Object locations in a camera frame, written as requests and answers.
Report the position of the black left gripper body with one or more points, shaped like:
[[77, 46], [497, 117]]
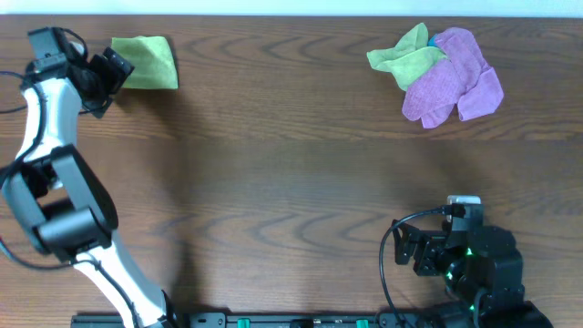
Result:
[[106, 73]]

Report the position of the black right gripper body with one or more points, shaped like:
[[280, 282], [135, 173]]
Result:
[[433, 260]]

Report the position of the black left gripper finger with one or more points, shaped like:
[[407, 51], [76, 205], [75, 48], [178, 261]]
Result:
[[99, 108], [117, 70]]

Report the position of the light green microfiber cloth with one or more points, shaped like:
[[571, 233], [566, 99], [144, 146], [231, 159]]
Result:
[[153, 61]]

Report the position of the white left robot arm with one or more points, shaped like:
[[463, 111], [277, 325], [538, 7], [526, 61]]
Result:
[[57, 199]]

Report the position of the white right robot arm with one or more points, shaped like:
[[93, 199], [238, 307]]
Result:
[[482, 269]]

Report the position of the purple crumpled cloth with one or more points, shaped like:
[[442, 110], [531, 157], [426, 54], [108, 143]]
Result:
[[464, 82]]

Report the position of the olive green crumpled cloth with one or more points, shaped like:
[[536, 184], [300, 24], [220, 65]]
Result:
[[409, 59]]

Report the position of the blue cloth under pile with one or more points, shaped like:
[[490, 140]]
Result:
[[432, 41]]

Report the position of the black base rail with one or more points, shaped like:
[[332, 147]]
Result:
[[224, 320]]

